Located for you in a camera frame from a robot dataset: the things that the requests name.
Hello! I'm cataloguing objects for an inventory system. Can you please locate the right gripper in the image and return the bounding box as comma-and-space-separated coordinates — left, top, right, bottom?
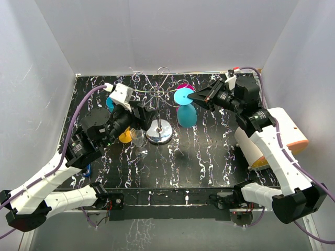
188, 79, 243, 114

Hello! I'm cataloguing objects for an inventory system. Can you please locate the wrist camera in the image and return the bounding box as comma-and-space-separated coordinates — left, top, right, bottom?
225, 67, 240, 90
104, 83, 133, 112

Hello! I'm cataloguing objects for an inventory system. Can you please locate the blue wine glass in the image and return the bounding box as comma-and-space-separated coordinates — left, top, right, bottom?
174, 87, 197, 128
106, 97, 115, 113

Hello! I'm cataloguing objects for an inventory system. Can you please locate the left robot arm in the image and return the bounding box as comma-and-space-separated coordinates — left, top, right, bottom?
1, 101, 157, 232

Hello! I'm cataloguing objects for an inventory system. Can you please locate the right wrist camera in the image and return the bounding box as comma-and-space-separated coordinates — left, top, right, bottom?
225, 67, 240, 90

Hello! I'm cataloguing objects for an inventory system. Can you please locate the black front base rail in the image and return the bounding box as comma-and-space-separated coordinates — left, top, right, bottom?
83, 182, 260, 223

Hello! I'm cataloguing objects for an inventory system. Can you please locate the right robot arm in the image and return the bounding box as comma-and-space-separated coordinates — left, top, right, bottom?
188, 76, 328, 224

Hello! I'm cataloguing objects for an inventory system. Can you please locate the blue carabiner clip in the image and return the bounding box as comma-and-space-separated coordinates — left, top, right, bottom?
81, 164, 92, 177

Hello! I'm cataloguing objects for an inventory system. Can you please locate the magenta wine glass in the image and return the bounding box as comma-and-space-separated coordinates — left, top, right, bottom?
176, 83, 195, 91

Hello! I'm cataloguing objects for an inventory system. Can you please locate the orange wine glass right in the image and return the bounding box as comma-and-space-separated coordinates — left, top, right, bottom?
118, 127, 132, 144

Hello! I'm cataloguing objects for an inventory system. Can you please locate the chrome wine glass rack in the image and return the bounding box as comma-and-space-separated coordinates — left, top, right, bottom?
131, 66, 189, 145

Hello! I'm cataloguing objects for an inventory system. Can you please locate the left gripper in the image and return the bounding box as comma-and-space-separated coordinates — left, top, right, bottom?
102, 100, 157, 148

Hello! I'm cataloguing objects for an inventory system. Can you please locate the clear wine glass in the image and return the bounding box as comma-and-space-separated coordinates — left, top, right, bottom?
130, 128, 148, 158

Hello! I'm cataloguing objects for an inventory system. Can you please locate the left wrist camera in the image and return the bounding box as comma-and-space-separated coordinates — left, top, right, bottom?
104, 83, 133, 112

